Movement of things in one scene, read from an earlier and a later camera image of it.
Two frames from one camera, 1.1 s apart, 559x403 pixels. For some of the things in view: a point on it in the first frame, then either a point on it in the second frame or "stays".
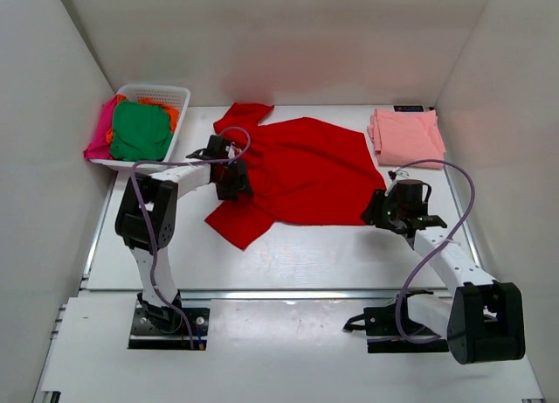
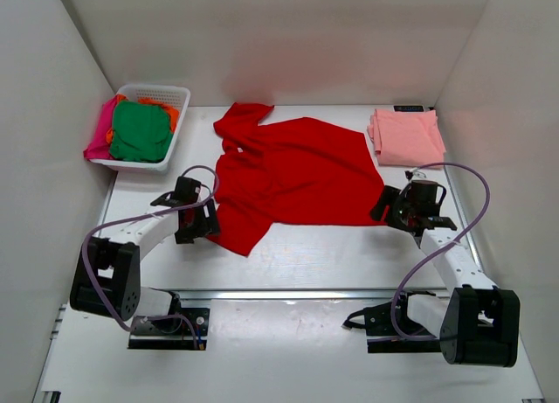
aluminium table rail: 135,295 stays
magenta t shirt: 99,147 stays
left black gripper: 240,184 -> 210,225
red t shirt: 300,171 stays
